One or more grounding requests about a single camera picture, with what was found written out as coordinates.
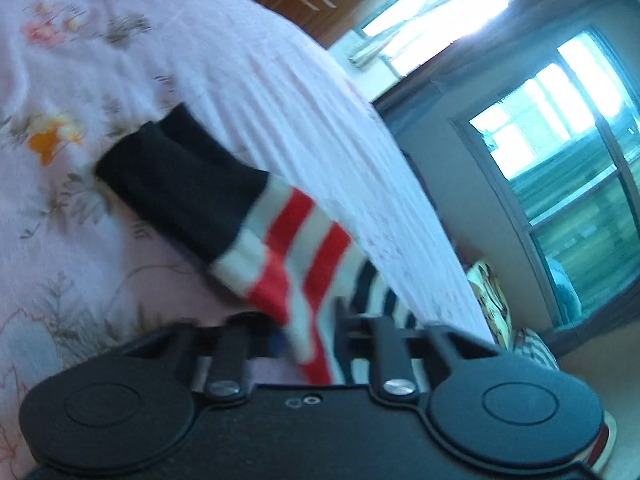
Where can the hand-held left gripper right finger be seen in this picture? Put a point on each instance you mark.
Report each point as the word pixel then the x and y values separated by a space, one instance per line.
pixel 381 342

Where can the pink floral bed sheet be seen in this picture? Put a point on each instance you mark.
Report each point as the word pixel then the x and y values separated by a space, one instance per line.
pixel 215 50

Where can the grey striped cloth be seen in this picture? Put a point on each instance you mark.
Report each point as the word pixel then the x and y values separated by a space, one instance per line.
pixel 537 349

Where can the yellow patterned pillow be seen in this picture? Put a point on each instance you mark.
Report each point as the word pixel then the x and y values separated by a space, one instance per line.
pixel 489 300

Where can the large grey framed window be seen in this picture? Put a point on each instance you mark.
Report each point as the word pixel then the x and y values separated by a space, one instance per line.
pixel 560 160

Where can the black red white striped garment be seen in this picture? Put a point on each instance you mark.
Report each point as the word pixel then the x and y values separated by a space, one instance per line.
pixel 200 195

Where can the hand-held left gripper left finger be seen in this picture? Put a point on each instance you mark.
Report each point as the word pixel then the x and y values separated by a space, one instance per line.
pixel 234 342

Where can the bright window with curtain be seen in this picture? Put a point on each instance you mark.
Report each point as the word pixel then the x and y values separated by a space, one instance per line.
pixel 425 15

